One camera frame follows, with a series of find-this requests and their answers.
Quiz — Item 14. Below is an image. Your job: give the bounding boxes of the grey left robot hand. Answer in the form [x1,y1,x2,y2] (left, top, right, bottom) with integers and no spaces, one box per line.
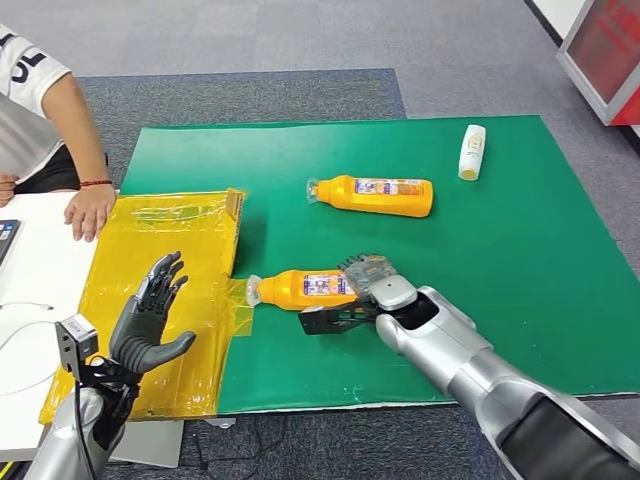
[109,251,197,376]

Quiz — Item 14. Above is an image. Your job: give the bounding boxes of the person's left hand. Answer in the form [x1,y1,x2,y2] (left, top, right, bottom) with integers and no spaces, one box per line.
[63,184,118,244]

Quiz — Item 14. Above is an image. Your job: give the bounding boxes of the person's right hand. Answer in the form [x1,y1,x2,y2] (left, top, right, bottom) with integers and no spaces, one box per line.
[0,170,19,209]

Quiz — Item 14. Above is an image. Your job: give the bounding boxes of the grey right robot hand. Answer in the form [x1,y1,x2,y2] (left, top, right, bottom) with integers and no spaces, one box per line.
[340,253,399,301]

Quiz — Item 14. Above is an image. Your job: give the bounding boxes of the orange bottle with printed label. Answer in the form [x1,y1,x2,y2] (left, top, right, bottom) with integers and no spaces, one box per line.
[245,268,361,313]
[306,174,435,219]

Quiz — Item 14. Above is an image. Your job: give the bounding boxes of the small white bottle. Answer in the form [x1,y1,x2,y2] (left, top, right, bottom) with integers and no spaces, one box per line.
[457,124,487,182]

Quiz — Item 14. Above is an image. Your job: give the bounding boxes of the black electronic device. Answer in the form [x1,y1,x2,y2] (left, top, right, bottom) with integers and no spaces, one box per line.
[0,219,23,266]

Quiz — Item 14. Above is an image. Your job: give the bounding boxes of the person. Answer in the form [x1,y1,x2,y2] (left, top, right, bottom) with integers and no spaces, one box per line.
[0,23,118,244]

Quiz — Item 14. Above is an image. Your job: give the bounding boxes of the yellow film-wrapped flat box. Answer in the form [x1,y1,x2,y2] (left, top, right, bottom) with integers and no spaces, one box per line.
[38,188,257,425]

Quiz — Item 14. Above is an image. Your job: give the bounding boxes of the white table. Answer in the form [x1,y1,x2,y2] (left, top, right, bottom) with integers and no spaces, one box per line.
[0,190,186,470]

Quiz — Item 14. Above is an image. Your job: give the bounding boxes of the green mat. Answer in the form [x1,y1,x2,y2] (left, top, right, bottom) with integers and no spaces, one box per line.
[119,115,640,415]

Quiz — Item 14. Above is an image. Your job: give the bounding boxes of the red white display cabinet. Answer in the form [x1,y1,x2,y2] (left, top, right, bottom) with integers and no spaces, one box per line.
[556,0,640,127]

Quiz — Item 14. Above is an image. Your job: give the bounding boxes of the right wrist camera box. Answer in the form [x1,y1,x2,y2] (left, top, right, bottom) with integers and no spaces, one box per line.
[298,276,419,337]

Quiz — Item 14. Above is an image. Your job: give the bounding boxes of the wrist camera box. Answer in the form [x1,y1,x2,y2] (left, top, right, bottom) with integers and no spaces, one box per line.
[298,276,419,337]
[54,314,100,376]

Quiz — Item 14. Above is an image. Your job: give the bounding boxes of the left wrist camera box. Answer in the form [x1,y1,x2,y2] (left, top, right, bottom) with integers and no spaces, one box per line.
[54,314,100,376]

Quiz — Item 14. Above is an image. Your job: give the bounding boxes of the thin white cable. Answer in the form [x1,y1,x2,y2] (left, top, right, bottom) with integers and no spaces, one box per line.
[0,302,69,397]

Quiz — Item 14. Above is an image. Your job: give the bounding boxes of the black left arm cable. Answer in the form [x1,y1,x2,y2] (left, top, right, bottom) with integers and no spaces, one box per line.
[72,380,97,480]

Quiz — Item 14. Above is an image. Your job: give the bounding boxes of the black floor cable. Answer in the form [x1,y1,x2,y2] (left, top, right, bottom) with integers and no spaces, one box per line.
[192,413,288,472]

